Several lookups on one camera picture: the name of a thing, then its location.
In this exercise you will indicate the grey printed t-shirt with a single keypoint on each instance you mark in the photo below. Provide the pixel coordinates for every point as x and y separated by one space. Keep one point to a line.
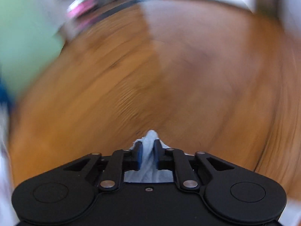
149 160

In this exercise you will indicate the pink object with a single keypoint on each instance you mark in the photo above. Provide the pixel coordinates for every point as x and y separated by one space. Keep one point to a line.
82 7

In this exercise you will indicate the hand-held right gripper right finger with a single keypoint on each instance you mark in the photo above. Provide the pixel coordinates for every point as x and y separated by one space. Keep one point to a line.
157 155

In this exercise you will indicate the blue object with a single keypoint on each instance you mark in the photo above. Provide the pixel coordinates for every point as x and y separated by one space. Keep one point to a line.
6 94

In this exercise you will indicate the green panel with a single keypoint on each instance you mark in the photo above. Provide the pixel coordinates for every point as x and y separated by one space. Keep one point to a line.
23 40

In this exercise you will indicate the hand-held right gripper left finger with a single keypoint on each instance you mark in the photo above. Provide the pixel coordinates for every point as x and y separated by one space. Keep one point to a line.
140 155

